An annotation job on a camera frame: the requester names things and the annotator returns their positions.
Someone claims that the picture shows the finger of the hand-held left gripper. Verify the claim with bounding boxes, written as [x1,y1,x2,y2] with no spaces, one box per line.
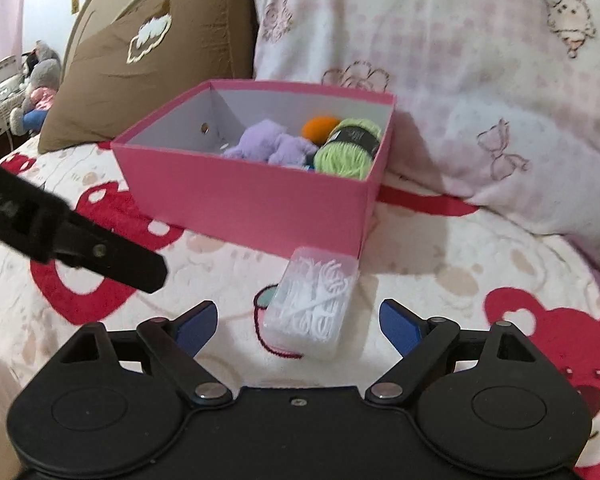
[50,205,169,293]

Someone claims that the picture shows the bear printed blanket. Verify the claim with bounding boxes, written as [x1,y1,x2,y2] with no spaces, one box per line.
[0,135,600,461]

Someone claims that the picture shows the green yarn ball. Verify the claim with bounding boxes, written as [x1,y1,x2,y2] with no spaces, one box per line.
[313,117,383,181]

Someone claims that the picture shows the purple plush toy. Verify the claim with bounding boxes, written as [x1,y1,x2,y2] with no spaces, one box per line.
[222,119,320,167]

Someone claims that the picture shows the grey plush toy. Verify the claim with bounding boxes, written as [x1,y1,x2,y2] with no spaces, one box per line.
[10,40,63,136]

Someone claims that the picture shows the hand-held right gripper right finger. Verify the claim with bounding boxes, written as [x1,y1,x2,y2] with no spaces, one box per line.
[364,298,540,406]

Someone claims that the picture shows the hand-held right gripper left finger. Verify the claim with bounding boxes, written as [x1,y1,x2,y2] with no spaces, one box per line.
[59,300,233,406]

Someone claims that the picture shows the pink curtain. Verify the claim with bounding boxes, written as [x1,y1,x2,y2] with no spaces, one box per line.
[0,0,28,61]

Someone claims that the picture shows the pink cardboard box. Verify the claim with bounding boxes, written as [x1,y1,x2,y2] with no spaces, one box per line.
[111,80,398,260]

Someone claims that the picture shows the clear floss pick box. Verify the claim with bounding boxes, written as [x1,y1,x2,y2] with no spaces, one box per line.
[256,246,359,362]

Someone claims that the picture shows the brown embroidered pillow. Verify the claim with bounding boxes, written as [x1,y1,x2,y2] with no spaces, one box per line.
[37,0,258,155]

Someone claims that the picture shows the orange ball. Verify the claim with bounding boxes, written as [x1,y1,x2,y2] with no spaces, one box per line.
[301,116,342,142]

